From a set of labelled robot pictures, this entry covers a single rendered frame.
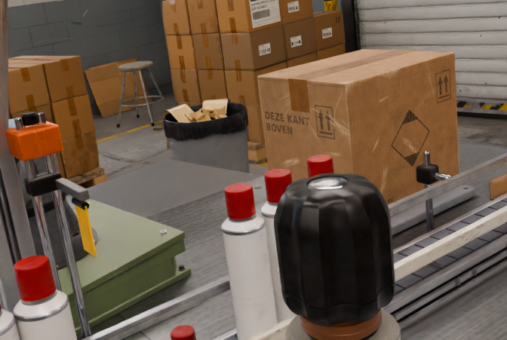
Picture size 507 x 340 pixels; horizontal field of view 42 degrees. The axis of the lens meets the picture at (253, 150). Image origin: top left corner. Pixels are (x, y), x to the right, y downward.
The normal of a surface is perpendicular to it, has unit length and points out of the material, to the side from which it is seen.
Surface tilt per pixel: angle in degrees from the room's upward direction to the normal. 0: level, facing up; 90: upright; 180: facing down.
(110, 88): 70
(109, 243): 4
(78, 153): 90
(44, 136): 90
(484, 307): 0
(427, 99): 90
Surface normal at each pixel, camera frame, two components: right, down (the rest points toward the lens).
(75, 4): 0.72, 0.10
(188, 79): -0.61, 0.23
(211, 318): -0.12, -0.95
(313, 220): -0.40, -0.11
